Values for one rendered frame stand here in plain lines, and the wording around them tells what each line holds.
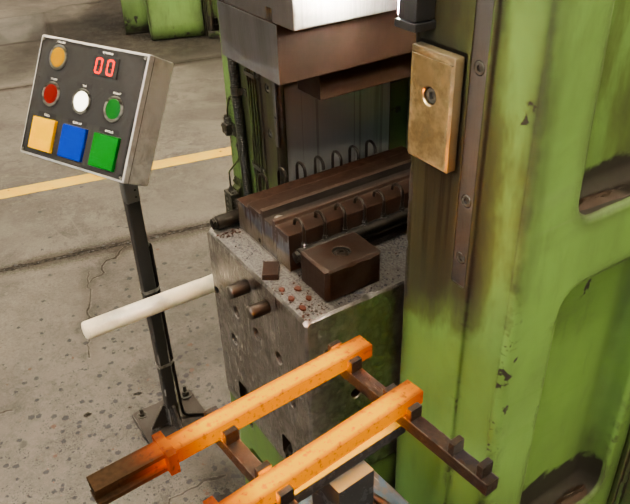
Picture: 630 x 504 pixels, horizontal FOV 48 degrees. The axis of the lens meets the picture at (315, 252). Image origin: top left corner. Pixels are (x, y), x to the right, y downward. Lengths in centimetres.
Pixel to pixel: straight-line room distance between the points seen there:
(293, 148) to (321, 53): 40
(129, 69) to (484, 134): 87
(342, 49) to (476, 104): 29
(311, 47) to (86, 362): 174
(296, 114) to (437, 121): 53
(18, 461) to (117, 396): 35
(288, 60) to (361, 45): 14
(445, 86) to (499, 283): 30
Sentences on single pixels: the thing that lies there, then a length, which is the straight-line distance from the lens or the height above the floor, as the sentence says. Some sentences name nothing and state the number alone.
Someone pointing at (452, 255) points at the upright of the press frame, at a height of 104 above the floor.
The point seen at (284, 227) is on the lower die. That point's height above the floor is 99.
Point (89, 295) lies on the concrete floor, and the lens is 297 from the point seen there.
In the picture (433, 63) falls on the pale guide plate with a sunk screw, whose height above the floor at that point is 134.
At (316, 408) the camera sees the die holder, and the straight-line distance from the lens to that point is 133.
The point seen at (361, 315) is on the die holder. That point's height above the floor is 88.
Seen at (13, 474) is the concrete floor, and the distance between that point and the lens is 236.
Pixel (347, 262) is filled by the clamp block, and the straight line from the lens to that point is 122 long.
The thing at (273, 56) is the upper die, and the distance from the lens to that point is 115.
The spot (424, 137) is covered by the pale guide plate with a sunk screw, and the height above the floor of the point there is 123.
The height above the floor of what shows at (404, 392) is 98.
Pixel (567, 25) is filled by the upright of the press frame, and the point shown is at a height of 142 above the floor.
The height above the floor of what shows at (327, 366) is 98.
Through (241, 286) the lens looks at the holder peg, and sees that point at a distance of 134.
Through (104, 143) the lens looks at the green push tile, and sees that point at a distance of 163.
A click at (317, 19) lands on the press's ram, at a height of 138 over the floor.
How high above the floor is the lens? 166
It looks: 33 degrees down
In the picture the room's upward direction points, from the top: 2 degrees counter-clockwise
